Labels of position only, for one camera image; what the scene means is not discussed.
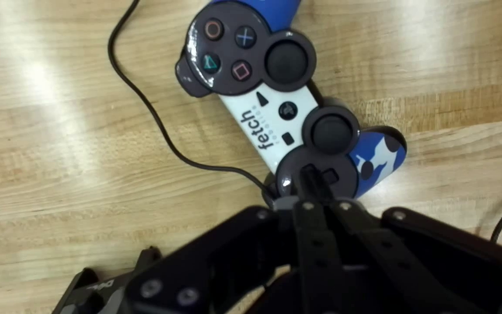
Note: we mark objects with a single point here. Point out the blue white game controller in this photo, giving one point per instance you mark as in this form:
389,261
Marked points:
262,124

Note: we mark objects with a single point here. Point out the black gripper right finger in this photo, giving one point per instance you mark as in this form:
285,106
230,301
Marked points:
436,267

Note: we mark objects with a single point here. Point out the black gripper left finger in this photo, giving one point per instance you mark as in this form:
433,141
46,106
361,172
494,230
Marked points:
314,249

